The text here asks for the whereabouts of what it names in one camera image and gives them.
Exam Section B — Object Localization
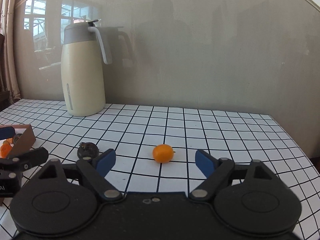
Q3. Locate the beige curtain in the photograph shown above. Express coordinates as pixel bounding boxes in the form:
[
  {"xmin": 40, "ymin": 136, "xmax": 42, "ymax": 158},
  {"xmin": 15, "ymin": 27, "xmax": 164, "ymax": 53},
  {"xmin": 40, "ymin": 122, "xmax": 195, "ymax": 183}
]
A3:
[{"xmin": 1, "ymin": 0, "xmax": 21, "ymax": 103}]

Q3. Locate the cream thermos jug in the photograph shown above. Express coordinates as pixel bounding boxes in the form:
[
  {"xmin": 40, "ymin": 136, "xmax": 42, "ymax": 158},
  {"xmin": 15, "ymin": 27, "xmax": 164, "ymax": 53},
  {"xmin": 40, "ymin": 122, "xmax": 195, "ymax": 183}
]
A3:
[{"xmin": 61, "ymin": 20, "xmax": 112, "ymax": 116}]

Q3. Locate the wooden sofa with orange cushion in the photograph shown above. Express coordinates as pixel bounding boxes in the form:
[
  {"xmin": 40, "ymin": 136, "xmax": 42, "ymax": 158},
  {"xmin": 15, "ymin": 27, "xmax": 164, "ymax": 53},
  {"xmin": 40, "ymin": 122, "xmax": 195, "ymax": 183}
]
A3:
[{"xmin": 0, "ymin": 34, "xmax": 10, "ymax": 111}]

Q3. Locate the large orange tangerine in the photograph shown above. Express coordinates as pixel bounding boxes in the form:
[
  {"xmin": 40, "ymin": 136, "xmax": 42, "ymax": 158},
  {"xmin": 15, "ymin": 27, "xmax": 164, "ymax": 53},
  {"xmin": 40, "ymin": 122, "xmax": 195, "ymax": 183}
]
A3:
[{"xmin": 0, "ymin": 141, "xmax": 12, "ymax": 159}]

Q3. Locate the checkered tablecloth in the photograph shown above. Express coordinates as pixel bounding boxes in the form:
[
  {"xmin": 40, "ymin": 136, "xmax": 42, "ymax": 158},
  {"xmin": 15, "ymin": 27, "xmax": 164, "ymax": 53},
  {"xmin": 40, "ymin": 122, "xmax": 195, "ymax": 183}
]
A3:
[{"xmin": 1, "ymin": 99, "xmax": 319, "ymax": 239}]

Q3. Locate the brown shallow cardboard box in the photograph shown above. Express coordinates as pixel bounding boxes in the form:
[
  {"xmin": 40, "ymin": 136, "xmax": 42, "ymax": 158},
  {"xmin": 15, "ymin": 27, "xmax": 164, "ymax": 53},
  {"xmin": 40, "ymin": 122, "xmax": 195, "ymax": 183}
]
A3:
[{"xmin": 1, "ymin": 125, "xmax": 36, "ymax": 159}]

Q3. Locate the dark mangosteen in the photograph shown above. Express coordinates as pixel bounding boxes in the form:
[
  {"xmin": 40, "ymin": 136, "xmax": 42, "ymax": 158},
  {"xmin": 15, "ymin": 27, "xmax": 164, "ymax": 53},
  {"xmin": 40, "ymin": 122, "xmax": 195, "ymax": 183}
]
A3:
[
  {"xmin": 13, "ymin": 133, "xmax": 22, "ymax": 144},
  {"xmin": 77, "ymin": 142, "xmax": 99, "ymax": 159}
]

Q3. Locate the small orange kumquat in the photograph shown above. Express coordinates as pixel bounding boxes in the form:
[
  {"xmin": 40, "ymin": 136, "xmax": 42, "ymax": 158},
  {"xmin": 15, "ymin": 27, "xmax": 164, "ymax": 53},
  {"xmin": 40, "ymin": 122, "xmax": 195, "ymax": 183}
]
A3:
[{"xmin": 152, "ymin": 144, "xmax": 175, "ymax": 164}]

